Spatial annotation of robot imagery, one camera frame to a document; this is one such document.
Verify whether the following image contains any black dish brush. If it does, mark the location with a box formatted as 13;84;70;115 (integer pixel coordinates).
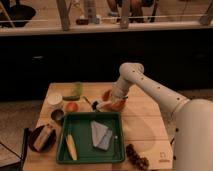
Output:
83;96;104;112

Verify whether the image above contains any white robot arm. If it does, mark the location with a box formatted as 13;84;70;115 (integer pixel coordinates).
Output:
111;63;213;171

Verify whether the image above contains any red bowl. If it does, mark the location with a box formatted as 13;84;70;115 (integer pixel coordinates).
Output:
102;90;126;112

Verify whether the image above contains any blue folded cloth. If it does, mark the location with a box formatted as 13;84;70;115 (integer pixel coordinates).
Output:
91;121;113;150

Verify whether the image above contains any red tomato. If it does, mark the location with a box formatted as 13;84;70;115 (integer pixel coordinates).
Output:
65;102;78;112

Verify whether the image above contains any green plastic tray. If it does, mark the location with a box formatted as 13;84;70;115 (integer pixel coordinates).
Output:
56;112;125;164

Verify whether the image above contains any white cup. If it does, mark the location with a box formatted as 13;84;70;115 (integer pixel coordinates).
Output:
46;92;63;109

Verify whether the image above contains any yellow corn cob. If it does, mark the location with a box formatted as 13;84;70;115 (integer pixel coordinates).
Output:
66;134;77;161

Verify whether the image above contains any bunch of dark grapes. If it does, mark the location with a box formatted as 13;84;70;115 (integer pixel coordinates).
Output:
126;144;149;171

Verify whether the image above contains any sandwich slice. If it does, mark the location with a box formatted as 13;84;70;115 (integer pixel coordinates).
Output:
33;124;54;151

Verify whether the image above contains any dark round plate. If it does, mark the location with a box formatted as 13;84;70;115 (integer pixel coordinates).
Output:
29;125;56;153

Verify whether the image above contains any black chair frame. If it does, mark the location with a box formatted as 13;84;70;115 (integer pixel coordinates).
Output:
0;128;31;171

